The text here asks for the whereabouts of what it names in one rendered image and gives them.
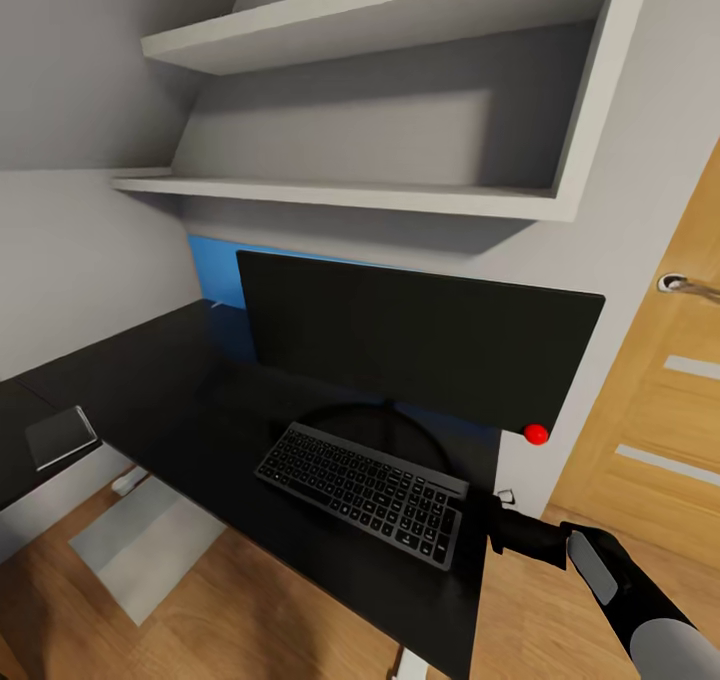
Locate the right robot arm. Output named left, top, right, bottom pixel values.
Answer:
left=449, top=489, right=720, bottom=680

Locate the keyboard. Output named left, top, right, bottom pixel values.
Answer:
left=255, top=422, right=469, bottom=572

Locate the notebook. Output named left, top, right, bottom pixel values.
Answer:
left=25, top=406, right=97, bottom=471

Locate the monitor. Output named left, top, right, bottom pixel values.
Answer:
left=235, top=250, right=605, bottom=477

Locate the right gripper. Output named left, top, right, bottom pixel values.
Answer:
left=449, top=495, right=540, bottom=559

